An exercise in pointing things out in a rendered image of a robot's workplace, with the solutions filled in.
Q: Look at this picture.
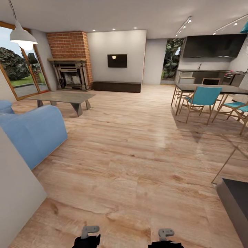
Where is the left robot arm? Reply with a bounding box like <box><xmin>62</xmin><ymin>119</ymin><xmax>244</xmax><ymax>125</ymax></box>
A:
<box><xmin>72</xmin><ymin>226</ymin><xmax>101</xmax><ymax>248</ymax></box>

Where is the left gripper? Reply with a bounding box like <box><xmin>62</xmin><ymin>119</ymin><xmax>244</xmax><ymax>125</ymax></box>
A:
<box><xmin>75</xmin><ymin>234</ymin><xmax>101</xmax><ymax>248</ymax></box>

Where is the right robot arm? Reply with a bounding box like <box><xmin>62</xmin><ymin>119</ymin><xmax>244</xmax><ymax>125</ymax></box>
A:
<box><xmin>148</xmin><ymin>228</ymin><xmax>184</xmax><ymax>248</ymax></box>

